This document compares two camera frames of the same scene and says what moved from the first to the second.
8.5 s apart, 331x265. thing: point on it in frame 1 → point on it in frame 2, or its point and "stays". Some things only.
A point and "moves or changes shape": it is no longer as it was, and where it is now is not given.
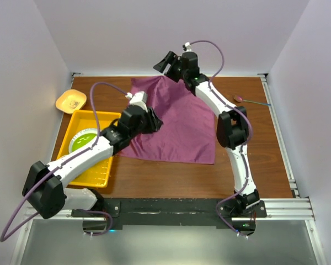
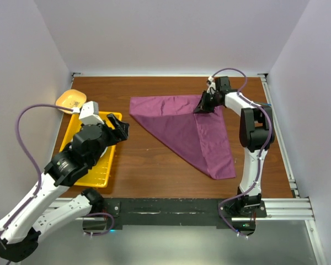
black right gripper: x=161 y=65 → x=202 y=107
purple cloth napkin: x=188 y=133 moves or changes shape
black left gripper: x=154 y=122 → x=119 y=133
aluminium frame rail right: x=266 y=78 stays
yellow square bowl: x=71 y=100 stays
